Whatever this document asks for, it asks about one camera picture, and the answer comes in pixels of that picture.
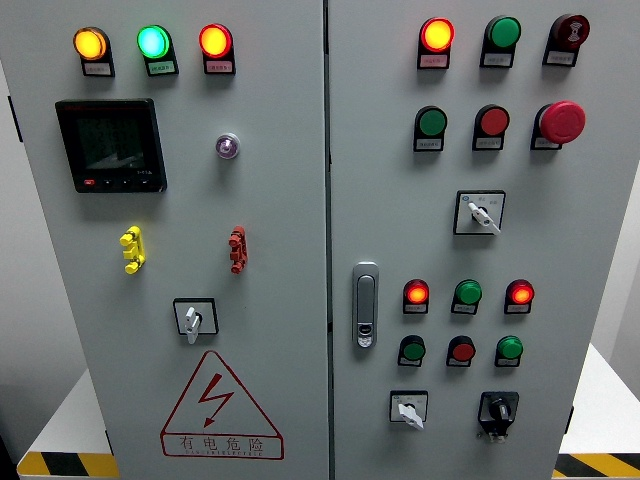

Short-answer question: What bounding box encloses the pale grey cabinet door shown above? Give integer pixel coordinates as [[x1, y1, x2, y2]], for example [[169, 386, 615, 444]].
[[327, 0, 640, 480], [0, 0, 331, 480]]

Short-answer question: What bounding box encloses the silver door lock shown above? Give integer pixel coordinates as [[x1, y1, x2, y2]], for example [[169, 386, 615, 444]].
[[351, 261, 380, 350]]

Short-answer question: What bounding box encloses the small red round lamp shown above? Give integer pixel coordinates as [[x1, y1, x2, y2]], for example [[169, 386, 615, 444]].
[[403, 279, 431, 305], [505, 279, 536, 305]]

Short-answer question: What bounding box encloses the small white round lamp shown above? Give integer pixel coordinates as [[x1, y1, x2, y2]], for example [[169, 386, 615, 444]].
[[215, 132, 240, 161]]

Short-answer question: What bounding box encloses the small green push button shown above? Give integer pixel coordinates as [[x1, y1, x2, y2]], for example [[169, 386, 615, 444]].
[[496, 335, 525, 360], [399, 335, 427, 362]]

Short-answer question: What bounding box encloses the small green round lamp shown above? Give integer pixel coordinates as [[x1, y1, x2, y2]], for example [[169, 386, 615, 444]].
[[453, 279, 483, 305]]

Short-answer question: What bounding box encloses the large green push button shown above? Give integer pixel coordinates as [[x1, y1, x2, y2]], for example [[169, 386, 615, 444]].
[[415, 105, 449, 138]]

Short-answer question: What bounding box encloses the small red push button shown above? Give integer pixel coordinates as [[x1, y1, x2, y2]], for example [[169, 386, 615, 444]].
[[447, 335, 477, 362]]

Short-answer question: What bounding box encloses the large red push button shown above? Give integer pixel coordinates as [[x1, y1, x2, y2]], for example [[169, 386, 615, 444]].
[[475, 104, 511, 138]]

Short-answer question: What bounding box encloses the large red round lamp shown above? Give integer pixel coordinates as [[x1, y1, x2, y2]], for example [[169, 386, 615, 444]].
[[198, 23, 234, 59], [419, 17, 456, 52]]

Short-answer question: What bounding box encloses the red warning triangle sticker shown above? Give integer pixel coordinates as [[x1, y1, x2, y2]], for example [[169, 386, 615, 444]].
[[159, 349, 285, 461]]

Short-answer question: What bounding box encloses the black display meter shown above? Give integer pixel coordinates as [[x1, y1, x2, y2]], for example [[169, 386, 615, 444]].
[[54, 98, 168, 194]]

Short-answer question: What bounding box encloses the bright green round lamp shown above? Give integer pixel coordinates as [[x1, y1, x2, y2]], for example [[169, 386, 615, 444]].
[[136, 24, 172, 60]]

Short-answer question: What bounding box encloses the large red stop button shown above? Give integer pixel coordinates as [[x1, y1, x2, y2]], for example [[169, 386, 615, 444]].
[[538, 100, 587, 145]]

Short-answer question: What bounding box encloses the large dark green lamp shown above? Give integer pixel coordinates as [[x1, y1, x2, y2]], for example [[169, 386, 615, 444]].
[[485, 15, 522, 50]]

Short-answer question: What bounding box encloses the yellow round lamp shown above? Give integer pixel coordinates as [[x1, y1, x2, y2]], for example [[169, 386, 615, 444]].
[[73, 26, 109, 62]]

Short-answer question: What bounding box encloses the tall black cabinet hinge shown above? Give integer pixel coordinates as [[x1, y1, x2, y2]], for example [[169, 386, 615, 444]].
[[6, 94, 24, 144]]

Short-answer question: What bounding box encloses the dark red buzzer lamp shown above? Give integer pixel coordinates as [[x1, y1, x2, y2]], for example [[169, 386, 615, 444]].
[[552, 13, 591, 50]]

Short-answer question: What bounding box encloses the black yellow striped tape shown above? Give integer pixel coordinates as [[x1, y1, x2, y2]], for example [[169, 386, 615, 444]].
[[17, 452, 121, 480], [552, 452, 640, 480]]

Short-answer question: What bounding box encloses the small red handle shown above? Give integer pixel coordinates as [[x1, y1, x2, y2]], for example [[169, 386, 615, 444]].
[[228, 225, 248, 275]]

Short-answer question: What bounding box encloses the long white-handled turn switch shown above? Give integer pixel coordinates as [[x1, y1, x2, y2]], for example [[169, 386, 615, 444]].
[[453, 189, 507, 237]]

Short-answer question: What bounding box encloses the small yellow handle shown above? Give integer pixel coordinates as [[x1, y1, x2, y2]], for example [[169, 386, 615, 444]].
[[119, 225, 147, 275]]

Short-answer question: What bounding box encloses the short white-handled turn switch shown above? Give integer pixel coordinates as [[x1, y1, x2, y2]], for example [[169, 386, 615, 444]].
[[389, 390, 429, 431]]

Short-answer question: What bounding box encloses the black-handled turn switch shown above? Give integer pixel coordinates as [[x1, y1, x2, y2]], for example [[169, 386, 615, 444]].
[[476, 391, 520, 443]]

